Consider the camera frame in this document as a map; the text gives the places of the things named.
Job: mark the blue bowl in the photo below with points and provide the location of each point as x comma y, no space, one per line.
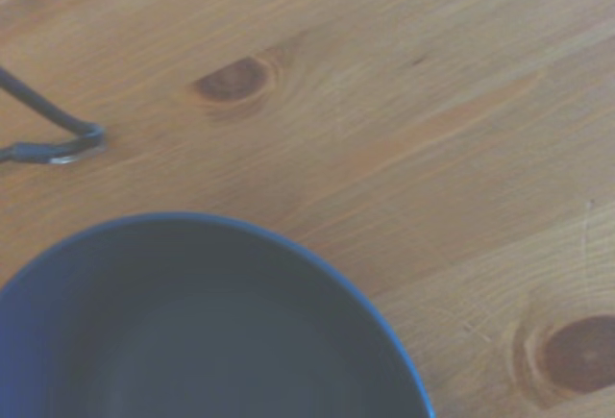
206,322

